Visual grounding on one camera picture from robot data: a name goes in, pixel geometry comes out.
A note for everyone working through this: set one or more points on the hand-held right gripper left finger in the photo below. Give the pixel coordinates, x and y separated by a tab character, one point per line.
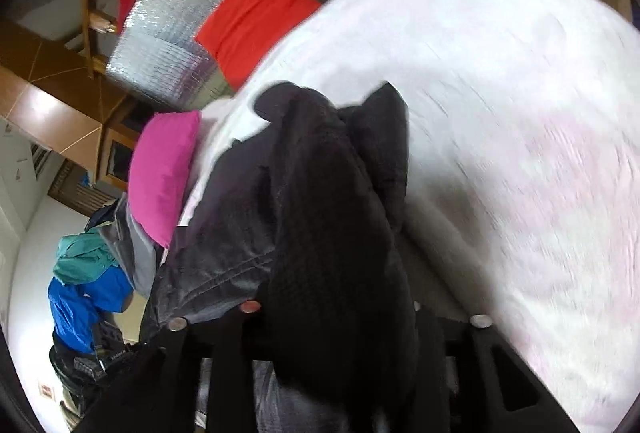
230	343

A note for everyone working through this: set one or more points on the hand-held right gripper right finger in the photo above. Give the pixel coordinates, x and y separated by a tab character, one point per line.
450	338

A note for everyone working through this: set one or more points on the dark purple quilted jacket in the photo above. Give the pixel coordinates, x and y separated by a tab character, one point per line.
215	253

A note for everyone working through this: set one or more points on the black knit sweater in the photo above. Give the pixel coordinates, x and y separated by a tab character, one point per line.
325	238

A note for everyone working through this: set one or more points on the blue jacket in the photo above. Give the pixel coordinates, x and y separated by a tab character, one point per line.
80	303

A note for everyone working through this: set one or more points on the teal jacket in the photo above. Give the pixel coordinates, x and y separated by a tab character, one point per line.
82	258

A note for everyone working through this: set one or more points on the grey garment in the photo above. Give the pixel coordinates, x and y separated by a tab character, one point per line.
142	258

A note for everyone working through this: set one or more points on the brown slatted door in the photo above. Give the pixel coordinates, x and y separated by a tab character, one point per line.
75	193

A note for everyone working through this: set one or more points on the pink pillow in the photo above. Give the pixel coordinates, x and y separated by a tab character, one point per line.
162	173

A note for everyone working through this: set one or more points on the low wooden cabinet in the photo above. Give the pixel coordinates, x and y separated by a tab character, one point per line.
120	138

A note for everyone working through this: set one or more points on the white bed blanket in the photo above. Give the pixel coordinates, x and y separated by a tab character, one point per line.
500	113

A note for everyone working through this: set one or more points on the brown wooden column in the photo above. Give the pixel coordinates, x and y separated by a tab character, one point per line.
50	98

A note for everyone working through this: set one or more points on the red pillow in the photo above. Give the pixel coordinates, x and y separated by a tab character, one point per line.
255	13

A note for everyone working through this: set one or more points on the wall socket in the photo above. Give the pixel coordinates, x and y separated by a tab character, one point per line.
46	390

